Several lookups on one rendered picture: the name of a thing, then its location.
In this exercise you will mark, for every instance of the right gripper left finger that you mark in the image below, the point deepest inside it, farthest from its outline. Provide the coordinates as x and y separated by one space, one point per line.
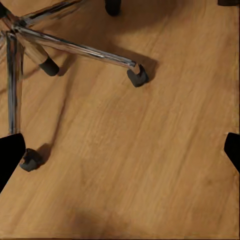
12 149

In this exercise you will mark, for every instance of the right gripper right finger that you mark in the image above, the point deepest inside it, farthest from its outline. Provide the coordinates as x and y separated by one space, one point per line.
232 149

